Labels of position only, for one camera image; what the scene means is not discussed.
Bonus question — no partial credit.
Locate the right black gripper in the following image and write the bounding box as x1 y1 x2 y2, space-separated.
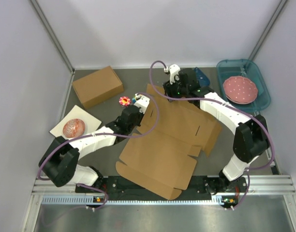
163 74 189 103

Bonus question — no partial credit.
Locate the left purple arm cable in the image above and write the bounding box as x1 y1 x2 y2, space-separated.
36 92 160 210

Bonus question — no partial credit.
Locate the teal transparent plastic bin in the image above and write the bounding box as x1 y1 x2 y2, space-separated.
216 59 271 113

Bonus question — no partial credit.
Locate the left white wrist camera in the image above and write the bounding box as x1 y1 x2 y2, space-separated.
133 93 150 114

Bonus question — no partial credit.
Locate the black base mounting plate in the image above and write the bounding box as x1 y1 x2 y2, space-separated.
75 175 248 202

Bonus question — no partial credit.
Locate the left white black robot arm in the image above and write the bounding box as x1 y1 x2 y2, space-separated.
38 105 147 192

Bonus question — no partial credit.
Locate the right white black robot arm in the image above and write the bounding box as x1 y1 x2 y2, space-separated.
163 64 272 191

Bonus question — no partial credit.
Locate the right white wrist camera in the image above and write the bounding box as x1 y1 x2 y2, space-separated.
163 64 180 85

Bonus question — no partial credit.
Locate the grey slotted cable duct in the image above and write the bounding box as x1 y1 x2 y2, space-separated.
41 194 238 206

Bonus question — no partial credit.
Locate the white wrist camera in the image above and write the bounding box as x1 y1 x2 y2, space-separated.
163 64 180 85
133 93 150 114

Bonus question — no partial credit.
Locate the pink plush flower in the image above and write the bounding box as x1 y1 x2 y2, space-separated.
119 97 131 107

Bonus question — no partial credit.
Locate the pink polka dot plate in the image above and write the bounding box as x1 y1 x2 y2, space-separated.
223 76 258 104

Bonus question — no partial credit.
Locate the closed brown cardboard box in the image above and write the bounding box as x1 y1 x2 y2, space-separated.
72 66 124 109

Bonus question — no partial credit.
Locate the white square board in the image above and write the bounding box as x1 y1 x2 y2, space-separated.
49 105 102 140

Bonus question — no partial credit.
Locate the dark blue teardrop dish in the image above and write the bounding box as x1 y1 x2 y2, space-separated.
193 67 210 87

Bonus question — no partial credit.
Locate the brown cardboard box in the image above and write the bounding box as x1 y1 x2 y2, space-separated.
116 84 222 200
72 66 124 109

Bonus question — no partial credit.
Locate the red patterned bowl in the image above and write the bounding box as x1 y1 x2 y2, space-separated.
62 118 86 139

